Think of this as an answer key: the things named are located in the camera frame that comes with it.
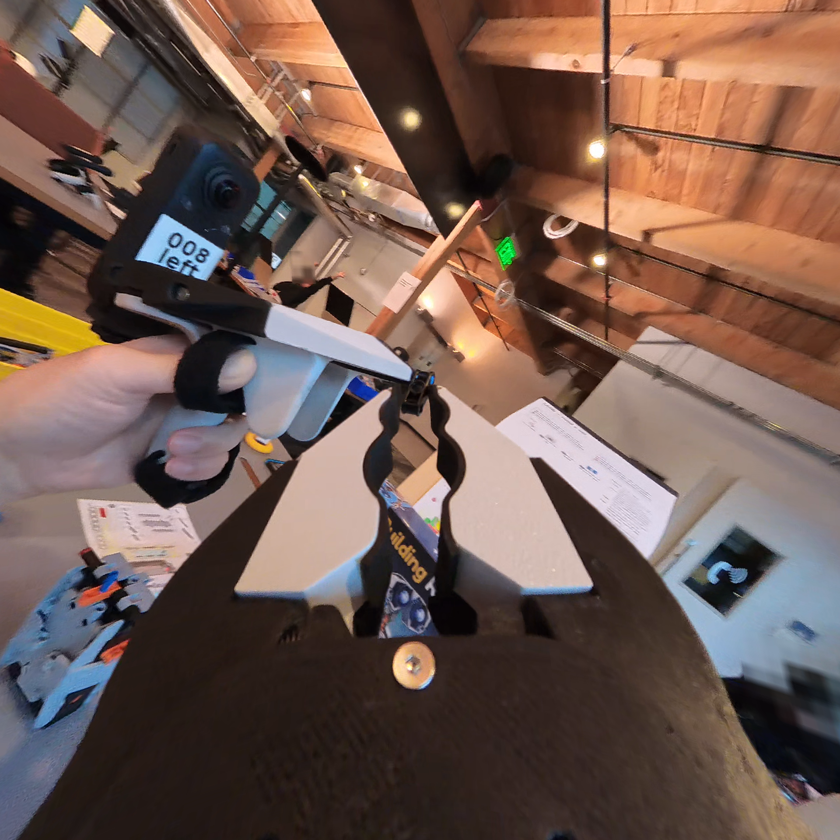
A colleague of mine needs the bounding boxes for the yellow plastic bin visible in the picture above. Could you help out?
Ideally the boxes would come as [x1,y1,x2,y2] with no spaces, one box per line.
[0,287,106,382]

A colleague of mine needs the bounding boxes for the white paper on post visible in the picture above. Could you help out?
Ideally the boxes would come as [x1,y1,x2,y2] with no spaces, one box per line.
[382,272,421,315]

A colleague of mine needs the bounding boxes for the small black and blue brick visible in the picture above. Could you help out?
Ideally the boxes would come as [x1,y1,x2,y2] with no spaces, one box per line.
[400,371,436,416]

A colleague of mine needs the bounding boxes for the brown background table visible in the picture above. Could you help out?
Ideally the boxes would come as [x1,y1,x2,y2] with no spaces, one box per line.
[0,115,126,240]

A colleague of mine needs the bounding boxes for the grey blue brick model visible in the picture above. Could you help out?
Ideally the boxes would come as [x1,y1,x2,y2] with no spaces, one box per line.
[0,548,158,729]

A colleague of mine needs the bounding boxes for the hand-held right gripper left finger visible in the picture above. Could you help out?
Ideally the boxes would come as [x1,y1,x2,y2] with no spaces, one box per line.
[234,388,403,636]

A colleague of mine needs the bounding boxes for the silver air duct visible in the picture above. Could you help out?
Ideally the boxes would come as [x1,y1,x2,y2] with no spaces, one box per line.
[328,171,441,234]

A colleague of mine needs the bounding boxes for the open white instruction booklet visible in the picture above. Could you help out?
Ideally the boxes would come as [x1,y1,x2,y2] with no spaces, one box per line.
[77,499,201,580]

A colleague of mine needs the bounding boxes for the dark blue robot kit box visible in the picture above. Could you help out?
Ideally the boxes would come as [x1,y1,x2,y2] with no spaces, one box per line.
[377,479,442,639]

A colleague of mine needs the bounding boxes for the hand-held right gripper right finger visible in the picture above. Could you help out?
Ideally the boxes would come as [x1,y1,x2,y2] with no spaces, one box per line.
[427,386,595,636]

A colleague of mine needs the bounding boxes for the white instruction sign board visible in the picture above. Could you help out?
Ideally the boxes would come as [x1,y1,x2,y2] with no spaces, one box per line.
[495,397,679,562]

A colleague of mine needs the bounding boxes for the wooden post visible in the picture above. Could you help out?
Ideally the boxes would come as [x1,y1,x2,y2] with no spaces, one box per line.
[364,200,487,342]

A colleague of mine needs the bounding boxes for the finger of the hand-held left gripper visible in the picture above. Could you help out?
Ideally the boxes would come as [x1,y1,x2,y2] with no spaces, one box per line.
[262,305,416,383]
[287,363,361,442]

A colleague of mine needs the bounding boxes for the grey desk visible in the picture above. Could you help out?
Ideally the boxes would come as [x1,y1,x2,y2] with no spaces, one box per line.
[0,489,263,840]

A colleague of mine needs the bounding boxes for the person's left hand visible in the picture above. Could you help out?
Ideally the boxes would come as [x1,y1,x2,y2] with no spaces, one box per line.
[0,335,258,509]

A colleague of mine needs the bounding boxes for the dark framed wall picture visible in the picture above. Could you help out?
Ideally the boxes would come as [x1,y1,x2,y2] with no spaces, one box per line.
[681,525,785,618]

